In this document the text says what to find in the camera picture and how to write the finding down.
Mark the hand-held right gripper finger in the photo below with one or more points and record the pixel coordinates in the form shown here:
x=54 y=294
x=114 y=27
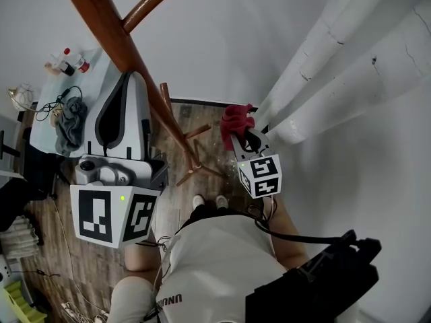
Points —
x=264 y=143
x=239 y=151

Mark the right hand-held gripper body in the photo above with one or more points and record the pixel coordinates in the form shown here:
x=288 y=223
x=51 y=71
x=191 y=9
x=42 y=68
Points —
x=262 y=177

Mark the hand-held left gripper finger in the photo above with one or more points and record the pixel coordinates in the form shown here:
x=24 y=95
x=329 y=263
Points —
x=136 y=123
x=91 y=126

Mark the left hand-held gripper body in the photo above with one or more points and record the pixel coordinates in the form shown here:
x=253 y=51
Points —
x=97 y=214

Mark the red cloth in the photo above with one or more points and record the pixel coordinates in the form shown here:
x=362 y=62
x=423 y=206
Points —
x=235 y=119

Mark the wooden coat stand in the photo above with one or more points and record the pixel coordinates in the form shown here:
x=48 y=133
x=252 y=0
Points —
x=94 y=12

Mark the person's right forearm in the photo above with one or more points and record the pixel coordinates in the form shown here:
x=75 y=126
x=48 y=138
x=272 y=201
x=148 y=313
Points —
x=286 y=237

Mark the person's left forearm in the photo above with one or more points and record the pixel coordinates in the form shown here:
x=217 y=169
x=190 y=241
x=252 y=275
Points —
x=141 y=256

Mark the black shoulder bag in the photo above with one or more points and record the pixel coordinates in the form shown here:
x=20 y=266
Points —
x=320 y=288

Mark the crumpled grey cloth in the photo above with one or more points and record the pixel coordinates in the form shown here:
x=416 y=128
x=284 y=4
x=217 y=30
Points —
x=70 y=126

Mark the yellow-green plastic rack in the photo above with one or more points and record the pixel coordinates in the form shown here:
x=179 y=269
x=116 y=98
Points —
x=18 y=303

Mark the table with white cover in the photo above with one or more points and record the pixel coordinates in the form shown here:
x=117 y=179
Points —
x=94 y=79

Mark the person's right white shoe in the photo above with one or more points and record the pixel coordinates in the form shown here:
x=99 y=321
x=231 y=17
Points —
x=222 y=201

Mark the person's white shoe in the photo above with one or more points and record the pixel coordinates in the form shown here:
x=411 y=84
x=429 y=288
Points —
x=222 y=201
x=198 y=201

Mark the dark glass bottle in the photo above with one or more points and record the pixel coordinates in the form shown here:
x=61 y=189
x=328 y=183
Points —
x=67 y=69

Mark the person's left white shoe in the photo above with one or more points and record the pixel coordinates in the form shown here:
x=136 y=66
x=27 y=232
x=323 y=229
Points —
x=198 y=201

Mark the person's black trousers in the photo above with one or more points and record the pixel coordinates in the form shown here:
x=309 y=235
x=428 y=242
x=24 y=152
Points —
x=205 y=214

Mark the small pink container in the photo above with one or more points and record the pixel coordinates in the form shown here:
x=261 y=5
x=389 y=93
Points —
x=51 y=69

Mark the black office chair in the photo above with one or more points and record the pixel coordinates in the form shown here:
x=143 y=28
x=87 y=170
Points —
x=37 y=170

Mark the folded white towels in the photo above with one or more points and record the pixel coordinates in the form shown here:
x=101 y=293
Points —
x=18 y=239

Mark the person's white shirt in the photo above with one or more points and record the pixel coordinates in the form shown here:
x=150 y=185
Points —
x=219 y=257

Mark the white wall pipe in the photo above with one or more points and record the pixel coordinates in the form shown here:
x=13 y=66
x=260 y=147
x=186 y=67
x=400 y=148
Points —
x=320 y=52
x=353 y=93

